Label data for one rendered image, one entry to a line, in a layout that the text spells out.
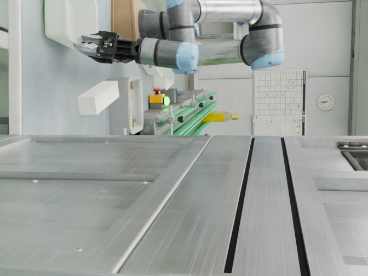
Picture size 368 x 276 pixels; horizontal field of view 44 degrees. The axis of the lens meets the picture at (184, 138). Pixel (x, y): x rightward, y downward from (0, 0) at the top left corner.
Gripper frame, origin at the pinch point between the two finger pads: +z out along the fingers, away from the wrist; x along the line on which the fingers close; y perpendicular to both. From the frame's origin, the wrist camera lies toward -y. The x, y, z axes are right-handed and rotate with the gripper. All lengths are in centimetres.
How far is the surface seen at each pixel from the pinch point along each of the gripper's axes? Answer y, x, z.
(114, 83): -34.6, 8.6, 0.3
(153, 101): -104, 13, 3
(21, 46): 18.2, 4.4, 6.9
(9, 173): 56, 29, -16
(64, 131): -5.4, 26.2, 3.6
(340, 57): -655, -105, -152
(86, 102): -15.4, 16.7, 2.2
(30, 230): 77, 30, -33
